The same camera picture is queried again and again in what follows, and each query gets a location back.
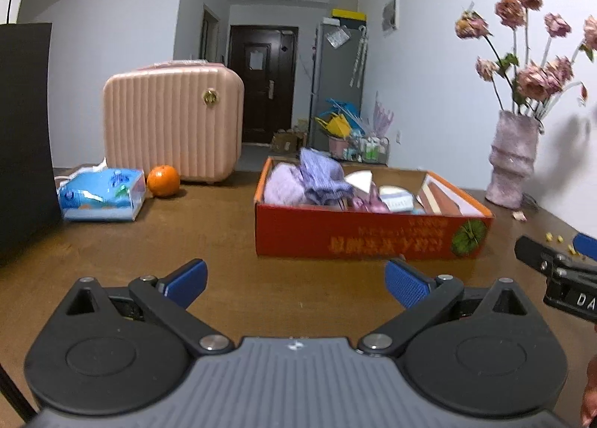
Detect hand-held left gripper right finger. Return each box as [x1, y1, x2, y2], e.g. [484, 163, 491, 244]
[358, 258, 533, 358]

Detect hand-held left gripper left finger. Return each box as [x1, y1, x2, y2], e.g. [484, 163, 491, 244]
[63, 258, 235, 356]

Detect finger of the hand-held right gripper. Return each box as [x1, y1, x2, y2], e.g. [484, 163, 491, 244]
[514, 236, 597, 279]
[573, 232, 597, 263]

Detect orange red cardboard box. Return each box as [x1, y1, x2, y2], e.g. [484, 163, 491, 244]
[254, 156, 494, 261]

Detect pink satin scrunchie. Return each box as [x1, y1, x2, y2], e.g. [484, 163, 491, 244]
[350, 190, 390, 213]

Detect light purple fluffy cloth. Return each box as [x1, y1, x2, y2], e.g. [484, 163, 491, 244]
[263, 163, 309, 206]

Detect purple knit cloth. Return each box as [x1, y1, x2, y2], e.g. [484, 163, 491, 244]
[298, 147, 354, 207]

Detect person's right hand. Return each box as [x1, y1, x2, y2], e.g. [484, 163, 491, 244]
[579, 356, 597, 428]

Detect yellow crumbs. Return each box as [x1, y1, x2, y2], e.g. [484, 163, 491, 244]
[545, 232, 576, 254]

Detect pink textured vase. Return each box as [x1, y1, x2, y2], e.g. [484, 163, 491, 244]
[485, 110, 542, 209]

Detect orange fruit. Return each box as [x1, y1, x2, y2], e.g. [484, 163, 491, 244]
[147, 165, 181, 198]

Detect blue tissue pack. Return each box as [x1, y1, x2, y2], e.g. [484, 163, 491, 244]
[58, 168, 146, 222]

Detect pink bucket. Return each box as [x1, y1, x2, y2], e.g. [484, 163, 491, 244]
[328, 135, 350, 159]

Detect pink ribbed suitcase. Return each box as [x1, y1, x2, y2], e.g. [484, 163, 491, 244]
[103, 60, 245, 185]

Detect purple feather decoration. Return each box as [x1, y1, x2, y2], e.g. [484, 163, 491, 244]
[373, 92, 396, 136]

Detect small brown cardboard box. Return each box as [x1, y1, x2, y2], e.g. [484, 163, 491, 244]
[271, 129, 306, 153]

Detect dried pink rose bouquet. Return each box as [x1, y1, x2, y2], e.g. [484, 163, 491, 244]
[454, 0, 597, 120]

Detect blue folded rack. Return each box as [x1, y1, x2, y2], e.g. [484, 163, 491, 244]
[325, 98, 361, 118]

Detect dark brown door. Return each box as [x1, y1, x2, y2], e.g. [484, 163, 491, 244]
[228, 25, 299, 145]

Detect grey refrigerator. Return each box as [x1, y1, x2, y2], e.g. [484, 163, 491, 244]
[309, 21, 367, 153]

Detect black monitor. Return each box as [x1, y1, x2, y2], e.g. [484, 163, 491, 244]
[0, 22, 63, 265]

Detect white folded umbrella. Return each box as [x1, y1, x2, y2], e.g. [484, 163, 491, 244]
[350, 27, 368, 88]

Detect white electrical panel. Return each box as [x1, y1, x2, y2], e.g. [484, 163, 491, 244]
[381, 0, 400, 33]

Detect wire cart with bottles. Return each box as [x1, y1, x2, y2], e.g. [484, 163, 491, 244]
[357, 134, 390, 164]

